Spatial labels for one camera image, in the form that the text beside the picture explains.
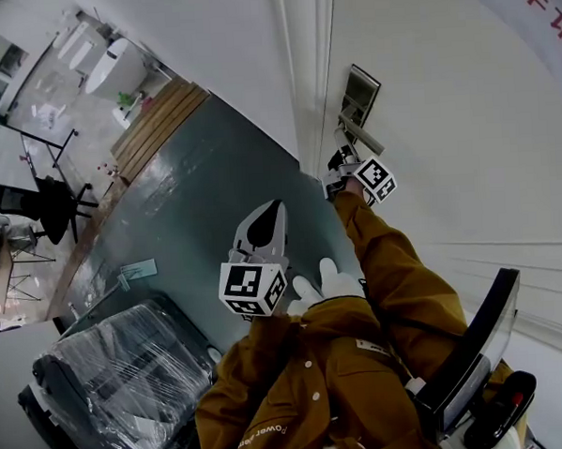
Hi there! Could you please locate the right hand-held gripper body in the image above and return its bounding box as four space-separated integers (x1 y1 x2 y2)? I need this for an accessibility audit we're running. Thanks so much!
320 142 399 208

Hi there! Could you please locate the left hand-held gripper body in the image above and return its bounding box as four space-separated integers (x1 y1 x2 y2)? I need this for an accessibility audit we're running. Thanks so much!
216 244 295 322

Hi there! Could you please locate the person's right forearm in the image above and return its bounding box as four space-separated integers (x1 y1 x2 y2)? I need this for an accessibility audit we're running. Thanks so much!
332 182 472 385

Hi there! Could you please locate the person's left forearm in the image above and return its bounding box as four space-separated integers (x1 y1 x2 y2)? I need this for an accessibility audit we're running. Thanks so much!
237 308 312 363

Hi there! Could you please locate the white door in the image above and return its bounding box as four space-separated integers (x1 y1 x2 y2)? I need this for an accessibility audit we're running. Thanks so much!
304 0 562 449

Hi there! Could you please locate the person's white shoe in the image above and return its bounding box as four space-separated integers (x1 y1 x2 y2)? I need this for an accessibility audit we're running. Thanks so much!
284 273 326 317
316 255 367 303

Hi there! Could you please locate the green glass panel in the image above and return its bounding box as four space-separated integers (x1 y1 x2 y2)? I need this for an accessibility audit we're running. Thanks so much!
114 257 159 293

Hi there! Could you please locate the person's brown jacket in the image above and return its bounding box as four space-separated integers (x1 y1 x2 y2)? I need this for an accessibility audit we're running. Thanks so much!
189 286 519 449

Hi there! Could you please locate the wooden slatted platform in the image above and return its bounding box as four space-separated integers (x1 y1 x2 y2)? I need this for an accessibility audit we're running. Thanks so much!
106 75 216 187

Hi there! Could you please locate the plastic-wrapped black armchair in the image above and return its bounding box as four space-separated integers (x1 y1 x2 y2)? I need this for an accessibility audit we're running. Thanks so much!
11 291 228 449

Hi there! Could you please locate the black flat monitor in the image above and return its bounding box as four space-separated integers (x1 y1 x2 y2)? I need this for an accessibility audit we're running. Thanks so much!
404 266 530 442

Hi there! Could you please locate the black office chair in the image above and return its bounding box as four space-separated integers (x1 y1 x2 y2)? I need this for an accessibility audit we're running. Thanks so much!
0 172 100 248

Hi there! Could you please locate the white toilet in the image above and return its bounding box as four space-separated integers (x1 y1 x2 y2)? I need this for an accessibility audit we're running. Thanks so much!
82 36 149 104

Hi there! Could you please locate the white banner with red print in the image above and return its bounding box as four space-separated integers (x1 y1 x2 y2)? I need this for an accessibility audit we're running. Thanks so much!
456 0 562 91

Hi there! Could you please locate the white table with black legs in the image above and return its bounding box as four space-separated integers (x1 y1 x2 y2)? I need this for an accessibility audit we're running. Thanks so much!
0 108 93 206

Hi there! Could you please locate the black device with red button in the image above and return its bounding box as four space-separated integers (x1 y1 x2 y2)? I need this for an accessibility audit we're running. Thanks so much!
465 368 541 449

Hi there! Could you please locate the silver door handle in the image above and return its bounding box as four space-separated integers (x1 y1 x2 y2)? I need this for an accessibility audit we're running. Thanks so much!
337 104 387 158

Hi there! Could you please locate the white door frame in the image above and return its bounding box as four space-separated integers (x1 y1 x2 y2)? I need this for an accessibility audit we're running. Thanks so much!
268 0 346 186

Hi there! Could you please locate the white chair with wire legs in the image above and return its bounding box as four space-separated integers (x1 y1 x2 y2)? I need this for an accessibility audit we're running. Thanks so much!
0 206 60 323

